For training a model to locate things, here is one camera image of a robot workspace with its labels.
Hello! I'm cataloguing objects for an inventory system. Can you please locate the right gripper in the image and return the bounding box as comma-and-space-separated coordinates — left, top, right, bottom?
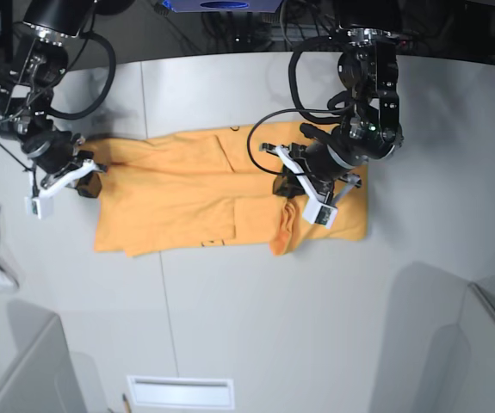
21, 130, 102, 198

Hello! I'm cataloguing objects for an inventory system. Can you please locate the yellow orange T-shirt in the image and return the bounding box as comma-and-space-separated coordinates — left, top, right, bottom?
86, 122, 368, 256

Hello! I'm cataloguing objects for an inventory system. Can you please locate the white rectangular table grommet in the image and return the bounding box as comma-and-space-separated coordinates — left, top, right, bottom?
127, 375, 235, 410

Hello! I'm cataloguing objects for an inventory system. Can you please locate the blue purple device box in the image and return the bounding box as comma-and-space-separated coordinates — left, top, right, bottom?
158, 0, 282, 13

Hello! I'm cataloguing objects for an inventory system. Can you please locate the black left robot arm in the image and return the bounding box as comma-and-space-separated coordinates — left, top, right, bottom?
273, 1, 403, 200

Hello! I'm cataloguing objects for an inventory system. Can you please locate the pencil at table edge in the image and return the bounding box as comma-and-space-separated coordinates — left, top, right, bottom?
121, 393, 132, 413

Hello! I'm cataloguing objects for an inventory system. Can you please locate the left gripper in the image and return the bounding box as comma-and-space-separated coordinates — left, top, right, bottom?
272, 122, 362, 199

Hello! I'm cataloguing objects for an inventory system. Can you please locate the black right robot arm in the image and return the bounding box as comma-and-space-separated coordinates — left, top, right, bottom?
0, 1, 116, 199

